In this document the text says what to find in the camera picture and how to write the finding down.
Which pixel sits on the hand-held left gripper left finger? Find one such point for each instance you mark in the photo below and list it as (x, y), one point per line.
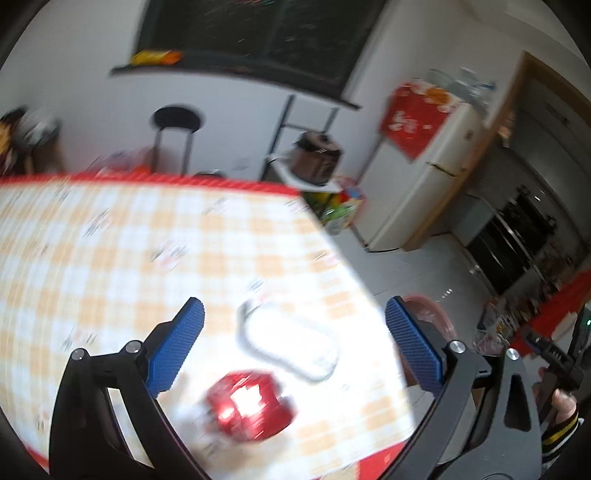
(178, 350)

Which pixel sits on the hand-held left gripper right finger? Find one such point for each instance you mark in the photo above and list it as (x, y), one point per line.
(415, 350)

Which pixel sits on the red foil wrapper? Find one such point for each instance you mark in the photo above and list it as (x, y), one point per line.
(249, 406)

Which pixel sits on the clear plastic tray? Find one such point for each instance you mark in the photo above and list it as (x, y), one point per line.
(291, 341)

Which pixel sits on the person's right forearm striped cuff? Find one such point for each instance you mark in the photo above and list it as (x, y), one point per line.
(561, 438)

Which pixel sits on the person's right hand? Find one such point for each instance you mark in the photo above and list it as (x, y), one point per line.
(565, 406)

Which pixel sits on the pink plastic basin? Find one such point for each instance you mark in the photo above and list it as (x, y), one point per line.
(434, 314)

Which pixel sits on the pile of small floor items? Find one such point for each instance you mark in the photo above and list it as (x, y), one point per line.
(496, 327)

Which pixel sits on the orange checked tablecloth red border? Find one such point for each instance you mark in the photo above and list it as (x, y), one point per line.
(138, 240)

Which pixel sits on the black glass cabinet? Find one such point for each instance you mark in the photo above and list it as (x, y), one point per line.
(517, 240)

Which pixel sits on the white fridge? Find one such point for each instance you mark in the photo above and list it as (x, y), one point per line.
(415, 198)

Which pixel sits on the colourful plastic bag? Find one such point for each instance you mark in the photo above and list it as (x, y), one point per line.
(341, 212)

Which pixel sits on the pink blurred item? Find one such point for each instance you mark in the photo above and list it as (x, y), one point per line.
(124, 161)

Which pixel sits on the brown rice cooker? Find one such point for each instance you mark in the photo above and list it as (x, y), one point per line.
(316, 159)

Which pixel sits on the red cloth on refrigerator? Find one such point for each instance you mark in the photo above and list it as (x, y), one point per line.
(411, 122)

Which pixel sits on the black round stool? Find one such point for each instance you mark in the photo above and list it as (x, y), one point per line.
(178, 119)

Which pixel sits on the clear plastic containers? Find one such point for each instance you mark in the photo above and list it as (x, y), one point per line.
(461, 83)

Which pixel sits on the orange packet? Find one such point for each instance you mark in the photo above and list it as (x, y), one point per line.
(157, 56)

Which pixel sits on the dark window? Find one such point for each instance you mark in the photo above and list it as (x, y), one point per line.
(254, 37)

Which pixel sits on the black frame rack white shelf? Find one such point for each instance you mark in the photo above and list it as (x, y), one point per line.
(282, 173)

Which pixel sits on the wooden door frame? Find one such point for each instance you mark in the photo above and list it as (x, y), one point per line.
(498, 124)

